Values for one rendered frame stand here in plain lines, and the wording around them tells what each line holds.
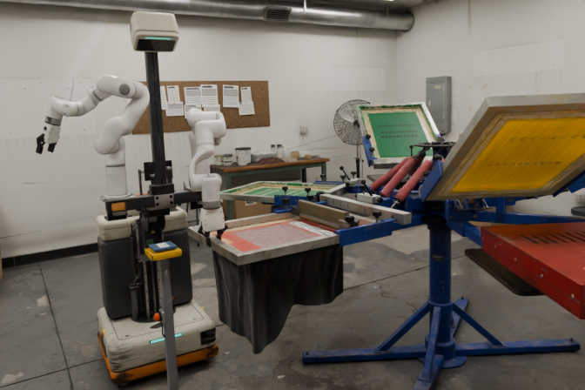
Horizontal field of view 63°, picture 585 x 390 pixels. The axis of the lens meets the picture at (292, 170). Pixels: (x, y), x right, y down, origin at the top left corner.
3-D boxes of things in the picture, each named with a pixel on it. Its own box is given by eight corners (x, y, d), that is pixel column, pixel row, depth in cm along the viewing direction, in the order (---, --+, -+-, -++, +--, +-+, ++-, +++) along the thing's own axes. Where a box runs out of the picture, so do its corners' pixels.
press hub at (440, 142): (442, 379, 268) (443, 140, 251) (394, 351, 301) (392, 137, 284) (487, 359, 288) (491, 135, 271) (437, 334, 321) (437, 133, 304)
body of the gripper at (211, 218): (218, 201, 213) (220, 226, 214) (197, 205, 208) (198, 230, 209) (225, 204, 206) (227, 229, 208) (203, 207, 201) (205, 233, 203)
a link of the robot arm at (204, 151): (214, 149, 224) (218, 191, 217) (185, 151, 220) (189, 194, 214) (215, 142, 216) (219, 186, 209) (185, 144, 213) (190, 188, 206)
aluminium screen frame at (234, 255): (238, 265, 184) (238, 256, 183) (187, 234, 233) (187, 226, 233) (391, 231, 224) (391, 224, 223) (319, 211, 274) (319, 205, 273)
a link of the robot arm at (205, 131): (191, 117, 235) (222, 116, 239) (195, 157, 229) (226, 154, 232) (192, 101, 221) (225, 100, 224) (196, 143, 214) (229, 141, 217)
